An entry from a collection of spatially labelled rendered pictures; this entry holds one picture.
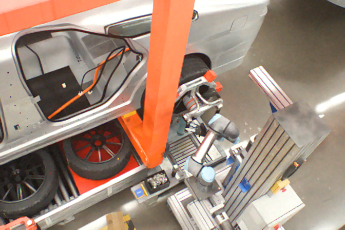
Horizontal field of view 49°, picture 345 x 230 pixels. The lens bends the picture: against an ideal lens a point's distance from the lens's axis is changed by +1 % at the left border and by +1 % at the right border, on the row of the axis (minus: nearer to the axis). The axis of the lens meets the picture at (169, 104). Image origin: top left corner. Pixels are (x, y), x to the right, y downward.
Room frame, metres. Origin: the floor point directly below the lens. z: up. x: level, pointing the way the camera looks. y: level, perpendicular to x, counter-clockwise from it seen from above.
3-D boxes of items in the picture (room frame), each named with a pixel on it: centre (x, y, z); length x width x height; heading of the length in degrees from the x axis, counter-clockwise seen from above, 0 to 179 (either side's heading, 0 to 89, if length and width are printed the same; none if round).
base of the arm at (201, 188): (1.29, -0.41, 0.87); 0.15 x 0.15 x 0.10
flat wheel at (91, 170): (1.68, 0.63, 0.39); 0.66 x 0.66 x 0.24
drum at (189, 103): (2.04, -0.23, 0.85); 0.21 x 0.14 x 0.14; 39
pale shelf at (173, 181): (1.35, 0.00, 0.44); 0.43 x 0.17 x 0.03; 129
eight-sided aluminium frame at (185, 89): (2.10, -0.18, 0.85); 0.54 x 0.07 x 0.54; 129
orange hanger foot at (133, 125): (1.82, 0.29, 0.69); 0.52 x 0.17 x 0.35; 39
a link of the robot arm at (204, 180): (1.29, -0.40, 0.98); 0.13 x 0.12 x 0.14; 64
